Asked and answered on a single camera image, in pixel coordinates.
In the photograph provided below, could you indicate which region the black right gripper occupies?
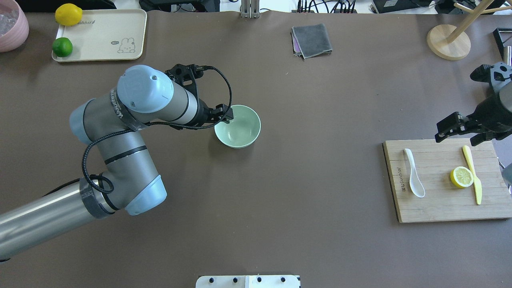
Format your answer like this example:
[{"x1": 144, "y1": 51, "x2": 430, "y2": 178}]
[{"x1": 435, "y1": 95, "x2": 512, "y2": 146}]

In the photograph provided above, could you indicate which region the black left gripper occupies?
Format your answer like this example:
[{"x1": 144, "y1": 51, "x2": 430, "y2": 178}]
[{"x1": 195, "y1": 100, "x2": 234, "y2": 129}]

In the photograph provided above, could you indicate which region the mint green bowl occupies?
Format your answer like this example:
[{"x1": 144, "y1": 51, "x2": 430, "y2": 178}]
[{"x1": 214, "y1": 105, "x2": 261, "y2": 149}]

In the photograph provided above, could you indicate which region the white ceramic spoon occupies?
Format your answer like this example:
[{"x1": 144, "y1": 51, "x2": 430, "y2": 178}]
[{"x1": 404, "y1": 148, "x2": 426, "y2": 198}]

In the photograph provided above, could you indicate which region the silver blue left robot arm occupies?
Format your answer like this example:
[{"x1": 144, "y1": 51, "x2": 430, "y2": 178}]
[{"x1": 0, "y1": 64, "x2": 234, "y2": 262}]

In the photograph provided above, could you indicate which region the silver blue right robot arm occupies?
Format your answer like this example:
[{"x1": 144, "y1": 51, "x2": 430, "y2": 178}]
[{"x1": 434, "y1": 83, "x2": 512, "y2": 146}]

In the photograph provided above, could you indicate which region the pink bowl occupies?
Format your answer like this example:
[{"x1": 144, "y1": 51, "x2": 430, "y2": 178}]
[{"x1": 0, "y1": 0, "x2": 29, "y2": 53}]

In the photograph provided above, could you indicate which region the wooden cutting board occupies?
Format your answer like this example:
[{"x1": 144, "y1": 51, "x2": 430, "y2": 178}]
[{"x1": 383, "y1": 138, "x2": 512, "y2": 223}]

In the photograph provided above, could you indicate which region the halved lemon slice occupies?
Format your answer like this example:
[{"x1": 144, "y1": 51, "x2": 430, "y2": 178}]
[{"x1": 450, "y1": 166, "x2": 474, "y2": 188}]

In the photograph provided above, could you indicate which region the yellow plastic knife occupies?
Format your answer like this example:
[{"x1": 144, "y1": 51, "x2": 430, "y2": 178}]
[{"x1": 462, "y1": 145, "x2": 482, "y2": 205}]

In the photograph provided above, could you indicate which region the wooden mug tree stand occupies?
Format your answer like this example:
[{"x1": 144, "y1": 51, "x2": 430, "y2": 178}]
[{"x1": 426, "y1": 0, "x2": 512, "y2": 61}]

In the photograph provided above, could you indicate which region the metal scoop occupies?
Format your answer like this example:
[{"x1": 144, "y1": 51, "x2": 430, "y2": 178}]
[{"x1": 502, "y1": 46, "x2": 512, "y2": 66}]

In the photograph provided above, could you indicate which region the grey folded cloth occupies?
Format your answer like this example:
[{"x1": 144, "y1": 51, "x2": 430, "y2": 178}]
[{"x1": 291, "y1": 23, "x2": 333, "y2": 60}]

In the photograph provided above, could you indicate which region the beige rabbit serving tray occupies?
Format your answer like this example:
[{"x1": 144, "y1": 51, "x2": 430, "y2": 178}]
[{"x1": 52, "y1": 9, "x2": 148, "y2": 62}]

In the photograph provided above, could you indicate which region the green lime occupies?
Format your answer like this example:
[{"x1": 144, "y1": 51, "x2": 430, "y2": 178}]
[{"x1": 52, "y1": 38, "x2": 74, "y2": 57}]

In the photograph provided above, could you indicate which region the yellow lemon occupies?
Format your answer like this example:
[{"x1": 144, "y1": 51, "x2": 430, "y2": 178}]
[{"x1": 54, "y1": 3, "x2": 83, "y2": 27}]

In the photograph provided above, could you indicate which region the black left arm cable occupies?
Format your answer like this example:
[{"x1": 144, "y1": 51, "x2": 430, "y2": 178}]
[{"x1": 82, "y1": 66, "x2": 233, "y2": 194}]

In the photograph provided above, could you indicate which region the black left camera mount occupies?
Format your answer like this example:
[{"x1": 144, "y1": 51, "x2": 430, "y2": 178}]
[{"x1": 164, "y1": 64, "x2": 206, "y2": 99}]

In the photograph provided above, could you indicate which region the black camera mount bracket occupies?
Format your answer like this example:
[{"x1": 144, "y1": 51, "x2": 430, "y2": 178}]
[{"x1": 470, "y1": 62, "x2": 512, "y2": 86}]

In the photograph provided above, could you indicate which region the aluminium frame post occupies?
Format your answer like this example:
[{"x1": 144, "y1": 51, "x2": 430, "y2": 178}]
[{"x1": 240, "y1": 0, "x2": 261, "y2": 19}]

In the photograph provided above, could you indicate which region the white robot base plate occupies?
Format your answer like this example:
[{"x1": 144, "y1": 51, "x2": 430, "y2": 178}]
[{"x1": 195, "y1": 274, "x2": 301, "y2": 288}]

